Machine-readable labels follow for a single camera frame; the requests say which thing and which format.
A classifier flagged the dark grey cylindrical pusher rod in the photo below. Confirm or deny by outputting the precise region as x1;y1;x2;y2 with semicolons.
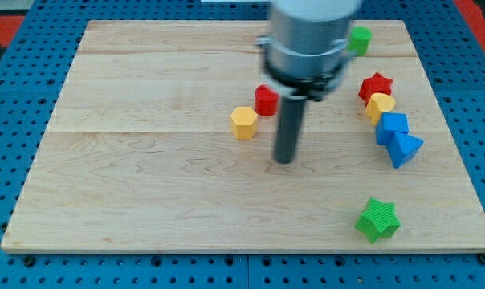
274;96;307;164

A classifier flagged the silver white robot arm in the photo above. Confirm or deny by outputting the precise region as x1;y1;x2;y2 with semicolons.
255;0;362;164

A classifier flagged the yellow heart block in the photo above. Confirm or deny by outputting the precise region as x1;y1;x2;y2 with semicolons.
365;92;396;126

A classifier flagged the red star block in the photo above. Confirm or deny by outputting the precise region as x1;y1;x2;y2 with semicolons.
358;72;393;106

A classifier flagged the green star block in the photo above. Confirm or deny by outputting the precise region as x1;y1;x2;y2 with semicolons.
355;197;401;244

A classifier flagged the red cylinder block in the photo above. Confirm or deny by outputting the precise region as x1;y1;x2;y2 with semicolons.
254;84;279;116

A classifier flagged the yellow hexagon block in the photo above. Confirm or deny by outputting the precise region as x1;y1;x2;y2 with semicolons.
230;107;258;140

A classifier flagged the blue cube block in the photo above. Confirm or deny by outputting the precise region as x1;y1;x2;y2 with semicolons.
375;112;410;145

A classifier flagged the green cylinder block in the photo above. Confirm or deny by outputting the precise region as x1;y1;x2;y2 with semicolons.
348;26;373;56

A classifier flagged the blue triangular prism block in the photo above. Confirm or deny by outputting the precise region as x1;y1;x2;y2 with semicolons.
386;132;424;169

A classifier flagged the light wooden board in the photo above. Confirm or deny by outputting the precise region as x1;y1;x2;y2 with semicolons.
1;20;485;254

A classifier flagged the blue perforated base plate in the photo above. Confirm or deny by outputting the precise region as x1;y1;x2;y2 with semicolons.
0;0;485;288

